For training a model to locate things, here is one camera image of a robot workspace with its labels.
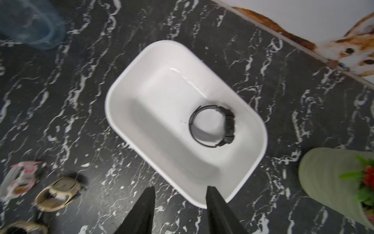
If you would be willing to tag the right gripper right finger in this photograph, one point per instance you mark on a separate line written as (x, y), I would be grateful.
(221, 219)

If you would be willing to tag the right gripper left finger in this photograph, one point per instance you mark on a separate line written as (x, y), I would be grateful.
(140, 218)

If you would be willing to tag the pink white watch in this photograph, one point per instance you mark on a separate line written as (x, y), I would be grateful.
(19, 180)

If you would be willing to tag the white storage box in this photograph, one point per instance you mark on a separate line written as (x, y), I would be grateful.
(149, 106)

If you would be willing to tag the green pot red flowers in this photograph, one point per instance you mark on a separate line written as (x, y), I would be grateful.
(333, 177)

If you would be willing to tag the clear blue spray bottle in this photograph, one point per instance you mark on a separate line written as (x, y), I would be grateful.
(34, 23)

